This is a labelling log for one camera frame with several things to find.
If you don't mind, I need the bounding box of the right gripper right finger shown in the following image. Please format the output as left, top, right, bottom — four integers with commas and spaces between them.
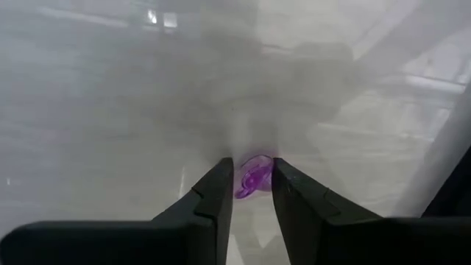
271, 158, 382, 265

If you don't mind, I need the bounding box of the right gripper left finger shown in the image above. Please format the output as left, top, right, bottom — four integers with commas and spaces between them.
151, 157, 235, 265

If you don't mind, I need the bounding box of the purple plastic witch hat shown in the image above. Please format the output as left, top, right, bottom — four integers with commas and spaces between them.
234, 154, 275, 200

